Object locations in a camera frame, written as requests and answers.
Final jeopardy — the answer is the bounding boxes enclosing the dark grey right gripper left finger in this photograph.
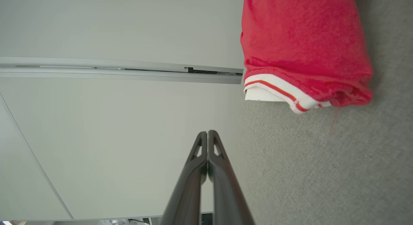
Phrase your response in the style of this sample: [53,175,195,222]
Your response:
[160,131,208,225]

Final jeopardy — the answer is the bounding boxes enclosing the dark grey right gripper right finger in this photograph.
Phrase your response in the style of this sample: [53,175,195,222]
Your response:
[208,130,255,225]

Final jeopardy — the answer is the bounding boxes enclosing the red basketball jersey white sleeves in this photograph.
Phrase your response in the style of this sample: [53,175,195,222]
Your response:
[240,0,374,114]

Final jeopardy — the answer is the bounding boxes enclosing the grey metal partition post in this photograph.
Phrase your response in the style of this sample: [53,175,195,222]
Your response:
[0,56,243,85]

